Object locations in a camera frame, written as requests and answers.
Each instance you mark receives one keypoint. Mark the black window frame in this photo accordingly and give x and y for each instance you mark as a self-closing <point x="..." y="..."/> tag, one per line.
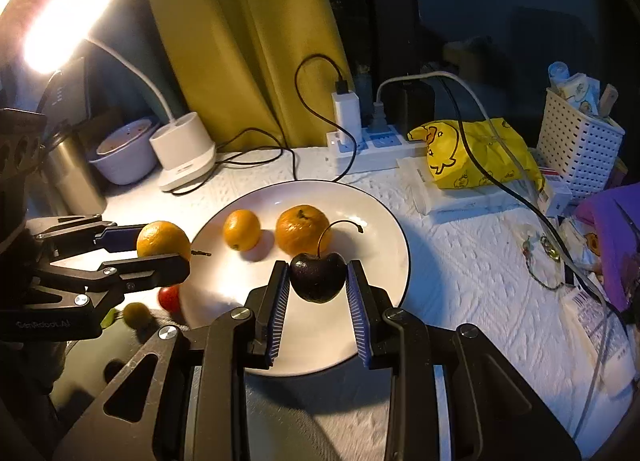
<point x="385" y="1"/>

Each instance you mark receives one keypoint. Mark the red cherry tomato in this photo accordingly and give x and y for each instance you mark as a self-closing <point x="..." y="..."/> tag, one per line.
<point x="170" y="298"/>

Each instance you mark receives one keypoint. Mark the white charger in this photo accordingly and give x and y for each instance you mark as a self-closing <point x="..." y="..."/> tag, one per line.
<point x="346" y="111"/>

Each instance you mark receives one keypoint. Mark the yellow curtain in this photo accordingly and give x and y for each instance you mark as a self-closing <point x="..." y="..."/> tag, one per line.
<point x="240" y="41"/>

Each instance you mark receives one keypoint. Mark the steel thermos bottle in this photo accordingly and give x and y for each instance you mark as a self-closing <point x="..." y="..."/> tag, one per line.
<point x="75" y="176"/>

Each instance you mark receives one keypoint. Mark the white tissue pack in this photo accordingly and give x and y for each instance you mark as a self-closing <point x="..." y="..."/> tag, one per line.
<point x="425" y="191"/>

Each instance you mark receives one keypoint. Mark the purple pouch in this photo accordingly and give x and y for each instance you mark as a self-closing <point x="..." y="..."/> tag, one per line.
<point x="620" y="241"/>

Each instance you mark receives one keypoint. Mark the small orange mandarin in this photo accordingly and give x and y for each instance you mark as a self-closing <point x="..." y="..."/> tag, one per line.
<point x="242" y="230"/>

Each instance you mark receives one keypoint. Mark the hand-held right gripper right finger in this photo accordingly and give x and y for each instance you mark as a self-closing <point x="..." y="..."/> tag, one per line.
<point x="358" y="313"/>

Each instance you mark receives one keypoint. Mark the yellow duck print bag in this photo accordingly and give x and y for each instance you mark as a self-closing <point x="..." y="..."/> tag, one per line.
<point x="440" y="141"/>

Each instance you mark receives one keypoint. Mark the small white box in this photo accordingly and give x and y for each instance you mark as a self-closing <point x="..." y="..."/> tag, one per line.
<point x="555" y="193"/>

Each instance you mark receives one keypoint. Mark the stacked pink white bowls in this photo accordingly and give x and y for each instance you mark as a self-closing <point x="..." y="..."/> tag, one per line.
<point x="125" y="161"/>

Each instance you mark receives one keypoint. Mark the white power strip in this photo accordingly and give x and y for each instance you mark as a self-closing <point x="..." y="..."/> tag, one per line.
<point x="385" y="142"/>

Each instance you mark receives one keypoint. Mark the white textured table cover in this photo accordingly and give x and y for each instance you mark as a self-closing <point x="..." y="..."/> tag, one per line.
<point x="475" y="316"/>

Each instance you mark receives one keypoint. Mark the white plate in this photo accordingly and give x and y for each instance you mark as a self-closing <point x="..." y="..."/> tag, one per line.
<point x="380" y="261"/>

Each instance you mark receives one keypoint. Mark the small green fruit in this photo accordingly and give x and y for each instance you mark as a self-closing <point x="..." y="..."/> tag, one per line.
<point x="136" y="315"/>

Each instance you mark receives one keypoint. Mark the black power adapter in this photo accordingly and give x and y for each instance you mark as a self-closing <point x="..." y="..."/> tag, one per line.
<point x="415" y="106"/>

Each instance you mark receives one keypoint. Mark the green leaf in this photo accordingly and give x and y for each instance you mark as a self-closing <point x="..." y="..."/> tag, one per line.
<point x="108" y="319"/>

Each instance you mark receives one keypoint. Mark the white labelled packet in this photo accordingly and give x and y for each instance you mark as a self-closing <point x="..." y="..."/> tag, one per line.
<point x="595" y="331"/>

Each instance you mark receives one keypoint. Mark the printed packets in basket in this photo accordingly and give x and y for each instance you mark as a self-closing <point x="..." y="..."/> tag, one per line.
<point x="580" y="91"/>

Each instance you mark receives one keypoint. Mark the dark red cherry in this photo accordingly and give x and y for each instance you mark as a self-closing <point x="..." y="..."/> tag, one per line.
<point x="317" y="276"/>

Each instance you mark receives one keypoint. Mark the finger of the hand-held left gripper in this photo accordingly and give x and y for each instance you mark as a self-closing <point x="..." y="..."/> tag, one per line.
<point x="150" y="268"/>
<point x="117" y="236"/>

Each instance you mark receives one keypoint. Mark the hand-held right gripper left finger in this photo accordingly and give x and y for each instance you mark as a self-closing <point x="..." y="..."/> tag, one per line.
<point x="278" y="313"/>

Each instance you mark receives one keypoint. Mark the white plastic basket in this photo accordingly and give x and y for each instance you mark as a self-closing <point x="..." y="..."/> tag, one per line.
<point x="575" y="151"/>

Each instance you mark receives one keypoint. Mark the white desk lamp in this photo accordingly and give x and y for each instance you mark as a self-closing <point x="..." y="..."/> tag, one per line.
<point x="182" y="151"/>

